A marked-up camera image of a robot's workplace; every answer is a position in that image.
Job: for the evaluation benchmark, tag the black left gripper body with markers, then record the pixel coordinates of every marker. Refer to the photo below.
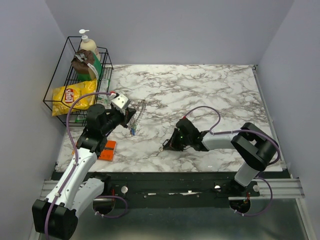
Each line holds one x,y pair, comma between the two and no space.
114,118

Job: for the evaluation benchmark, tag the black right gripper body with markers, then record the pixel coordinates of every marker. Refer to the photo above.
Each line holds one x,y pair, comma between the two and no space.
184,140

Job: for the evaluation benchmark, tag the metal numbered key ring disc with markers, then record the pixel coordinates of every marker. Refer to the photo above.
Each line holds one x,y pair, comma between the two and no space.
141,107

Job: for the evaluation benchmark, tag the key with blue tag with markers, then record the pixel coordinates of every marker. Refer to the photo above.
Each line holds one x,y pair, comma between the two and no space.
132,132

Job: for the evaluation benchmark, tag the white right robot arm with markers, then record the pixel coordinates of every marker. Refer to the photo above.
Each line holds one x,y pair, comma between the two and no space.
257,149

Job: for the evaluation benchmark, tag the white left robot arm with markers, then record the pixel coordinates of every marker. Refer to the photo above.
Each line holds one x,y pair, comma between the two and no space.
57,215

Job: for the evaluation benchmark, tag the orange razor package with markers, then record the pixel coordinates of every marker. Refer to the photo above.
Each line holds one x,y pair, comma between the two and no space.
108,152

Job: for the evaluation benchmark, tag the yellow Lays chips bag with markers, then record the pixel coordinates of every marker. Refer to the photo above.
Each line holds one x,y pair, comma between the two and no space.
72,98

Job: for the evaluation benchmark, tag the brown and green bag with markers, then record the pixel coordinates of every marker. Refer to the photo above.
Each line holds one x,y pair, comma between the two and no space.
86,65

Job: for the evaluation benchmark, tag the pump lotion bottle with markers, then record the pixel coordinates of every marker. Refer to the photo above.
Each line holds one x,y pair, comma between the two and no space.
88,44

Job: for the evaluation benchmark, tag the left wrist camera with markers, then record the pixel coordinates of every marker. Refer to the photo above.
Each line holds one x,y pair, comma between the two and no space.
119,101

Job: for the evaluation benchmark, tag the black wire basket rack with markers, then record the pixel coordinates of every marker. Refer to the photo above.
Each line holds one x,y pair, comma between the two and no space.
65,75

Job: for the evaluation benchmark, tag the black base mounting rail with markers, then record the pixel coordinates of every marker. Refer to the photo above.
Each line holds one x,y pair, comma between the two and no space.
169,190

